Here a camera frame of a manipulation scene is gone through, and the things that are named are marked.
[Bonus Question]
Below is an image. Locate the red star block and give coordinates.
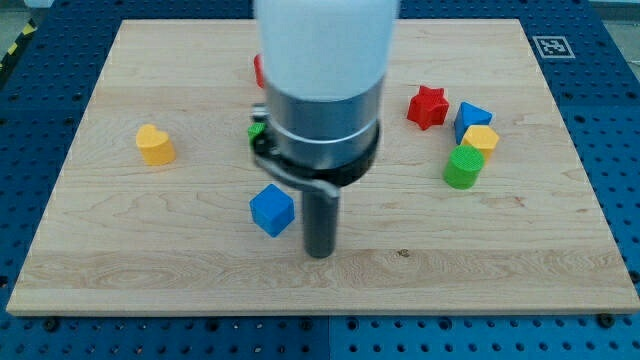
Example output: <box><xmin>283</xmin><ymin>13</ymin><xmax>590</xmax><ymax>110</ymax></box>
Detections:
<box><xmin>406</xmin><ymin>85</ymin><xmax>449</xmax><ymax>131</ymax></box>

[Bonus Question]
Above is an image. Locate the red block behind arm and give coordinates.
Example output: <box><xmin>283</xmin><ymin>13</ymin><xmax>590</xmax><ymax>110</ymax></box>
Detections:
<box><xmin>253</xmin><ymin>54</ymin><xmax>264</xmax><ymax>89</ymax></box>

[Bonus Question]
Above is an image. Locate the white fiducial marker tag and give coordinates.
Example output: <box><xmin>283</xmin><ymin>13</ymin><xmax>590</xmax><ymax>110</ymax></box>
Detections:
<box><xmin>532</xmin><ymin>35</ymin><xmax>575</xmax><ymax>59</ymax></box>

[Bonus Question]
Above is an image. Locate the black clamp with lever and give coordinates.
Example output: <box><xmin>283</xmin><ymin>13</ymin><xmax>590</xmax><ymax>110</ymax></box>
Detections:
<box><xmin>249</xmin><ymin>103</ymin><xmax>381</xmax><ymax>199</ymax></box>

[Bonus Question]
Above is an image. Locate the yellow heart block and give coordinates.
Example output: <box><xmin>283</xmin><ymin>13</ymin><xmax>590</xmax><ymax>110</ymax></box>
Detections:
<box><xmin>135</xmin><ymin>124</ymin><xmax>176</xmax><ymax>166</ymax></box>

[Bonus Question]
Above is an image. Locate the blue cube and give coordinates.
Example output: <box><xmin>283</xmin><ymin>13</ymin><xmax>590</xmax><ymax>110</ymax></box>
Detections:
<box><xmin>249</xmin><ymin>184</ymin><xmax>295</xmax><ymax>237</ymax></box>

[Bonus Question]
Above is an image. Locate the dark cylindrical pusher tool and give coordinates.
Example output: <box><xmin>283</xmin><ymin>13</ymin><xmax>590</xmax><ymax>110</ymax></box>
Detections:
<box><xmin>302</xmin><ymin>190</ymin><xmax>340</xmax><ymax>258</ymax></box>

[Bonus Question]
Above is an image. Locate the blue triangle block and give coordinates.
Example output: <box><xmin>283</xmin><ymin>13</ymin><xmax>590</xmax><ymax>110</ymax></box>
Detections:
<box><xmin>454</xmin><ymin>101</ymin><xmax>493</xmax><ymax>145</ymax></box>

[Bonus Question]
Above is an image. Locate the wooden board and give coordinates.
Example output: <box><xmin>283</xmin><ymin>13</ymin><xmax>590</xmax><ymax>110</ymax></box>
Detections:
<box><xmin>7</xmin><ymin>19</ymin><xmax>639</xmax><ymax>316</ymax></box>

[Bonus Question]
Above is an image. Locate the small green block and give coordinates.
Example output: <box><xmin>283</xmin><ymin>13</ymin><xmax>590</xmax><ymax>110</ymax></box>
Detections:
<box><xmin>247</xmin><ymin>122</ymin><xmax>267</xmax><ymax>147</ymax></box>

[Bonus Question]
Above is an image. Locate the green cylinder block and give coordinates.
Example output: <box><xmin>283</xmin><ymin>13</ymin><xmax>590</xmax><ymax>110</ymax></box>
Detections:
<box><xmin>443</xmin><ymin>145</ymin><xmax>485</xmax><ymax>190</ymax></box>

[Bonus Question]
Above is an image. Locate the yellow hexagon block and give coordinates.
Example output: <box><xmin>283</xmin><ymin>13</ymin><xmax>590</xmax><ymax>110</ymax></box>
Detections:
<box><xmin>461</xmin><ymin>125</ymin><xmax>500</xmax><ymax>161</ymax></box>

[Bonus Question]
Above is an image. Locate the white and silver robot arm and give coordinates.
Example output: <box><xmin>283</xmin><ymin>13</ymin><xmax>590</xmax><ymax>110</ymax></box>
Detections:
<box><xmin>254</xmin><ymin>0</ymin><xmax>399</xmax><ymax>170</ymax></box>

